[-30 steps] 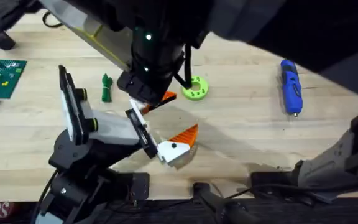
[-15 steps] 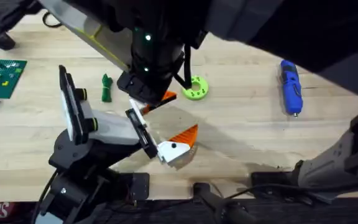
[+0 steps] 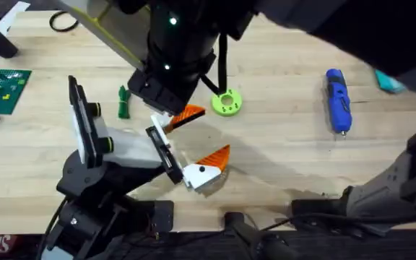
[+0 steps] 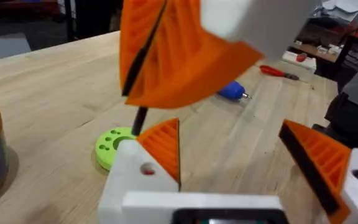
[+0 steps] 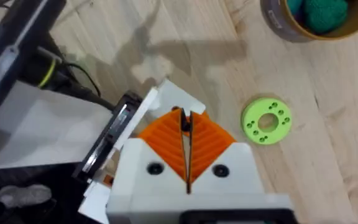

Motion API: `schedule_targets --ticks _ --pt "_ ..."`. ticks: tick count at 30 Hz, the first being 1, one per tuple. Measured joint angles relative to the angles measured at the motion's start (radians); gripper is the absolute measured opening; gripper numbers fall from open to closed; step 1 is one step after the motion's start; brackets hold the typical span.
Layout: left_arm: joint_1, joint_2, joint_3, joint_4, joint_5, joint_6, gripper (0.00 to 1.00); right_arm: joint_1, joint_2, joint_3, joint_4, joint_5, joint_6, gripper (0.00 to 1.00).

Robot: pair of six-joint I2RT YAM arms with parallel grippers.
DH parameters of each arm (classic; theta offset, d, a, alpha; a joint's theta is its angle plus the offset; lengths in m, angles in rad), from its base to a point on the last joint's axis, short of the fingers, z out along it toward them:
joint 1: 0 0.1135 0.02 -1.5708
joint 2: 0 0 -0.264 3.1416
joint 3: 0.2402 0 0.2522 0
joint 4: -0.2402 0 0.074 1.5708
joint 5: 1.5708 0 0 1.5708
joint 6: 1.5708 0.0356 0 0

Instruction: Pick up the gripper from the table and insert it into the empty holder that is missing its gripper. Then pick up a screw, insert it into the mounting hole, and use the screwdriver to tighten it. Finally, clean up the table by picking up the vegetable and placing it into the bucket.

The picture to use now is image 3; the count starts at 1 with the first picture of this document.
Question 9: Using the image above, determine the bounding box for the green board with toy blocks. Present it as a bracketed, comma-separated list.
[0, 68, 33, 116]

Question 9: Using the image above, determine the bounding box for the blue electric screwdriver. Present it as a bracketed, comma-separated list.
[324, 67, 354, 138]

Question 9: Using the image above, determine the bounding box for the black rail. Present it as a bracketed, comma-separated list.
[0, 229, 416, 260]

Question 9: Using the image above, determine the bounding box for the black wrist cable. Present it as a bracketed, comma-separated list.
[199, 32, 230, 96]

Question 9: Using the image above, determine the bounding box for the white paper strip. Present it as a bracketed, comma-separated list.
[0, 0, 32, 37]

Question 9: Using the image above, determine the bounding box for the orange ribbed wedge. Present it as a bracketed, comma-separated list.
[163, 103, 207, 134]

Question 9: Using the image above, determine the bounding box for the black upright left wrist plate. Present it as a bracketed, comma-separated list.
[67, 74, 116, 170]

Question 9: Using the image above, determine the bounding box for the green toy vegetable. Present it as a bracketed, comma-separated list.
[117, 84, 133, 120]

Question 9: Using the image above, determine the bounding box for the black cable loop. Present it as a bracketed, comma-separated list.
[48, 10, 80, 34]

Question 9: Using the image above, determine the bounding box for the green disc with holes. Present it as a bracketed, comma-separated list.
[210, 88, 244, 118]

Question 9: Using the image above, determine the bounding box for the thin black cable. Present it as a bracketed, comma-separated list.
[260, 210, 416, 233]

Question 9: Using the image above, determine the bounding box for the teal flat object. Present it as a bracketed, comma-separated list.
[373, 69, 407, 95]

